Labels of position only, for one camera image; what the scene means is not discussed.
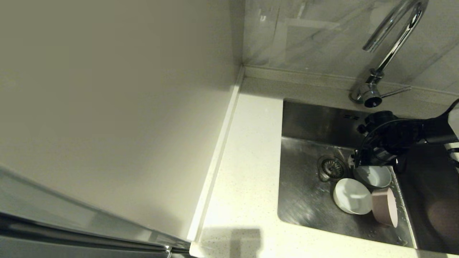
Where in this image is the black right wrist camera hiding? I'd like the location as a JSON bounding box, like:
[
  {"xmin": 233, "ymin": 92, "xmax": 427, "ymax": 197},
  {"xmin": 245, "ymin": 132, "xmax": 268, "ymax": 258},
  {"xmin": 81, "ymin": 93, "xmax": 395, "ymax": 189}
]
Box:
[{"xmin": 358, "ymin": 111, "xmax": 397, "ymax": 135}]

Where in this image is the tall glossy cabinet unit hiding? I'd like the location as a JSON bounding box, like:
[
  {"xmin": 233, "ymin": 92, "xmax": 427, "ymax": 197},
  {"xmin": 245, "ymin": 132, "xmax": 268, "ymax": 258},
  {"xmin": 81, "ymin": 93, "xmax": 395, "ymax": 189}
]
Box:
[{"xmin": 0, "ymin": 0, "xmax": 245, "ymax": 258}]

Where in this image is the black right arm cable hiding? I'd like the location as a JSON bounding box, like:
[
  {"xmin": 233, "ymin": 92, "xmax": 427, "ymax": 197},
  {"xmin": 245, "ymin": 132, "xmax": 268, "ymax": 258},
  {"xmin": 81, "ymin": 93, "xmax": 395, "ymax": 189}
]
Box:
[{"xmin": 357, "ymin": 119, "xmax": 427, "ymax": 169}]

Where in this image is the chrome gooseneck faucet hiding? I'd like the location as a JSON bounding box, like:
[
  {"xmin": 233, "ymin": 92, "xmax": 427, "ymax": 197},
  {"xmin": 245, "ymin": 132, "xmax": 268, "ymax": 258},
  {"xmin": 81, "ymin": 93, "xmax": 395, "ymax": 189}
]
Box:
[{"xmin": 350, "ymin": 0, "xmax": 428, "ymax": 109}]

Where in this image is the white bowl with gray outside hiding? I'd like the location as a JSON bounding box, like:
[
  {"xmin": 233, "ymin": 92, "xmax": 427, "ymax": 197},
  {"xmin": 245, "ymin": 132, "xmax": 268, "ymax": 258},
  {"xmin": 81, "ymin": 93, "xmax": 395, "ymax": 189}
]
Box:
[{"xmin": 353, "ymin": 165, "xmax": 392, "ymax": 189}]

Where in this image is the white shallow bowl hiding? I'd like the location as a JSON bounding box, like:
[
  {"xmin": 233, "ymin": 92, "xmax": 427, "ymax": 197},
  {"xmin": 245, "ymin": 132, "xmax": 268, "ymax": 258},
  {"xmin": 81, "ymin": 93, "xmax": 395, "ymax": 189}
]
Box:
[{"xmin": 333, "ymin": 178, "xmax": 373, "ymax": 215}]

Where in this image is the chrome cabinet trim strip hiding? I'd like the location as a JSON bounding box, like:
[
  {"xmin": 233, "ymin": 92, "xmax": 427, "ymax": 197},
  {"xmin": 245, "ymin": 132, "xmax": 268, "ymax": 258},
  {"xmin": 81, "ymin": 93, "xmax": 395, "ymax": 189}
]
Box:
[{"xmin": 0, "ymin": 210, "xmax": 191, "ymax": 253}]

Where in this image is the round metal drain strainer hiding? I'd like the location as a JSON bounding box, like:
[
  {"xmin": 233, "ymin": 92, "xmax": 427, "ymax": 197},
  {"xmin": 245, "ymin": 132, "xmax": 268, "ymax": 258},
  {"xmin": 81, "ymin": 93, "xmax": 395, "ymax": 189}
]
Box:
[{"xmin": 317, "ymin": 155, "xmax": 350, "ymax": 182}]

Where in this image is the pink bowl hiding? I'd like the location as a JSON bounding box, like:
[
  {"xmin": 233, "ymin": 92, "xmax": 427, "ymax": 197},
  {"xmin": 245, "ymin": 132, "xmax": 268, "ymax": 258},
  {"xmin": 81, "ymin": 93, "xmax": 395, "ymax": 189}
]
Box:
[{"xmin": 372, "ymin": 188, "xmax": 398, "ymax": 228}]

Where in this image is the stainless steel sink basin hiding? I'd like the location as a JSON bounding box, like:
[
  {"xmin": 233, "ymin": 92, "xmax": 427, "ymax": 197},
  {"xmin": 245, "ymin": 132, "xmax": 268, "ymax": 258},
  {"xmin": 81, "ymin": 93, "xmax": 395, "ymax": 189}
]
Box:
[{"xmin": 277, "ymin": 99, "xmax": 459, "ymax": 255}]

